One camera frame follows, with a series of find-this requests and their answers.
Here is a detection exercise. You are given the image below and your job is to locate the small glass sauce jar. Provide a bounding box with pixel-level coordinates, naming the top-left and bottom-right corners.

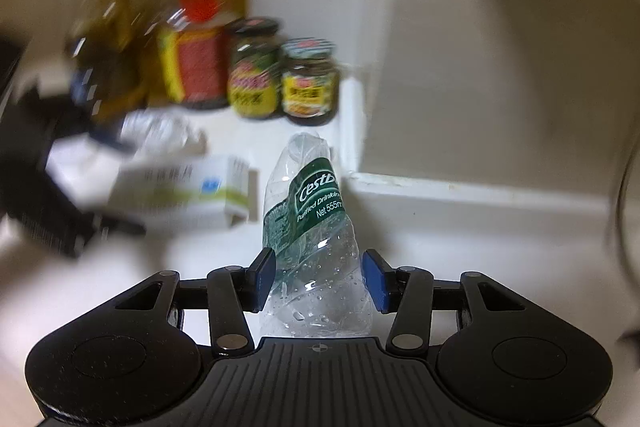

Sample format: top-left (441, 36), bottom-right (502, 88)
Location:
top-left (280, 38), bottom-right (342, 126)

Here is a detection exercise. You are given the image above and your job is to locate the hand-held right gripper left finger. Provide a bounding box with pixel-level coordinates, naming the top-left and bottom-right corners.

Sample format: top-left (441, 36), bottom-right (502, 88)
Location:
top-left (115, 247), bottom-right (277, 354)

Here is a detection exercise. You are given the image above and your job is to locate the crumpled clear plastic wrap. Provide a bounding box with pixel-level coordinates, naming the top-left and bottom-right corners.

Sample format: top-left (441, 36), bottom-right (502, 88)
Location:
top-left (120, 109), bottom-right (208, 158)

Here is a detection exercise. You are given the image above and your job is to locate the white green medicine box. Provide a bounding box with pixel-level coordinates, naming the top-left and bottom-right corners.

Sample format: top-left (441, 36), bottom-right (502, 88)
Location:
top-left (110, 154), bottom-right (253, 230)

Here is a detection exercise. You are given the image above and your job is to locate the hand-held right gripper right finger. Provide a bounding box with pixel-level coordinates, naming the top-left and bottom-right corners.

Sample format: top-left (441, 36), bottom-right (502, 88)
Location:
top-left (361, 249), bottom-right (526, 351)

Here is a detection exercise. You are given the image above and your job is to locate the tall glass pickle jar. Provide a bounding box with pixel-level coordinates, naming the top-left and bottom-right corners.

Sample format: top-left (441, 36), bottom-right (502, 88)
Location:
top-left (227, 18), bottom-right (282, 120)

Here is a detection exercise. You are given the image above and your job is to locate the white crumpled sheet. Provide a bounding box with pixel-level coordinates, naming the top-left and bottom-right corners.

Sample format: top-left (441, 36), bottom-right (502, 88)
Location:
top-left (45, 137), bottom-right (131, 208)

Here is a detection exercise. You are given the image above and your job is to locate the crushed clear plastic bottle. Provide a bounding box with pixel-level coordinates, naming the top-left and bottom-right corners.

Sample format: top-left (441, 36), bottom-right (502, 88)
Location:
top-left (257, 131), bottom-right (377, 340)

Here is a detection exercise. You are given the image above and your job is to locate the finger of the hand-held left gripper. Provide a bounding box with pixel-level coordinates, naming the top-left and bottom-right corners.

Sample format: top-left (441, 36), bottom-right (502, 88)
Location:
top-left (81, 208), bottom-right (148, 239)
top-left (74, 98), bottom-right (137, 154)

